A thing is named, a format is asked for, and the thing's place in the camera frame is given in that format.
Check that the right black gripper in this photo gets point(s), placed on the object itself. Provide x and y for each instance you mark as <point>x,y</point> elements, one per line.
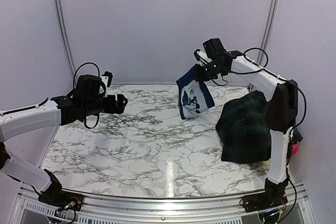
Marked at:
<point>199,78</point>

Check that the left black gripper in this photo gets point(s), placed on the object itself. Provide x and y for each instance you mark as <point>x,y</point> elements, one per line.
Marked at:
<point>119,105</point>

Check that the navy blue t-shirt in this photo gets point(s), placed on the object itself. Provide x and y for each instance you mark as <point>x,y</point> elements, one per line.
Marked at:
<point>194,97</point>

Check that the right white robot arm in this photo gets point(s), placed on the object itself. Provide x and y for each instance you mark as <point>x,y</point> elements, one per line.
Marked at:
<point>280,116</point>

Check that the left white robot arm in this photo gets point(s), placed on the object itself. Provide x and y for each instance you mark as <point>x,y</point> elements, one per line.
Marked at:
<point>57,111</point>

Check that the dark green plaid garment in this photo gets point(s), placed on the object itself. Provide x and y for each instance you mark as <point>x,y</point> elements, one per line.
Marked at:
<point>243,130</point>

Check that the pink garment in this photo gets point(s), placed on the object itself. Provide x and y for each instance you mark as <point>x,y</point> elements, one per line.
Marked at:
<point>295,149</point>

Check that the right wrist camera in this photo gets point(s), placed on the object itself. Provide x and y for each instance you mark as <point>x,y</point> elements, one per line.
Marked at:
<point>213,48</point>

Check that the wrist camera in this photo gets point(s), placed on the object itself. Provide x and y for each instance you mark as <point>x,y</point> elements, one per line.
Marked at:
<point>213,48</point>
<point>92,87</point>

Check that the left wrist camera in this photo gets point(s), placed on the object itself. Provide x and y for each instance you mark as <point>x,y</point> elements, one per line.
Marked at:
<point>92,87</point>

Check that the right aluminium frame post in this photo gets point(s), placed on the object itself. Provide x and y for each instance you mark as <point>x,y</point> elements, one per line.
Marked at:
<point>269,24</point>

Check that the aluminium frame post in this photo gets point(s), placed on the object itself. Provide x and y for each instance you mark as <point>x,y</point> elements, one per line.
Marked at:
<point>64,37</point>
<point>269,24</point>

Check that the left aluminium frame post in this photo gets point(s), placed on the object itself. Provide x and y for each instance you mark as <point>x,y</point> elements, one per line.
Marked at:
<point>64,37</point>

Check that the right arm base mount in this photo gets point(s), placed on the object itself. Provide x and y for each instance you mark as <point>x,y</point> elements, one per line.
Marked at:
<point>259,201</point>

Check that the front aluminium rail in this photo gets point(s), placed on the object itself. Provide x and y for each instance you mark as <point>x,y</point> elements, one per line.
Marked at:
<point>217,209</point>

